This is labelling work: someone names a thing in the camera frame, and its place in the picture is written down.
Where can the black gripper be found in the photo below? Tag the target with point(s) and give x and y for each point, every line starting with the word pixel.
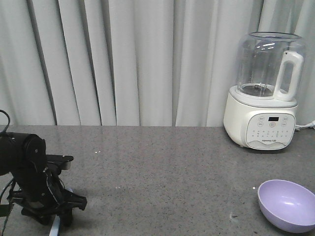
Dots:
pixel 41 193

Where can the light blue plastic spoon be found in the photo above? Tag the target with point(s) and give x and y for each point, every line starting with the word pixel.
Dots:
pixel 54 231

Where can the purple plastic bowl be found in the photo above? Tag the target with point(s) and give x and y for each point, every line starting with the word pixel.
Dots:
pixel 287 205

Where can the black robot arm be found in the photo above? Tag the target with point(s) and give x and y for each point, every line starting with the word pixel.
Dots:
pixel 16 147

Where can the white pleated curtain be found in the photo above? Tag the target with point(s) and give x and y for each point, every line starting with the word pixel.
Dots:
pixel 136 62

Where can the white blender with glass jar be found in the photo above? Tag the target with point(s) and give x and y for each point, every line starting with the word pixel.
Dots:
pixel 261 106

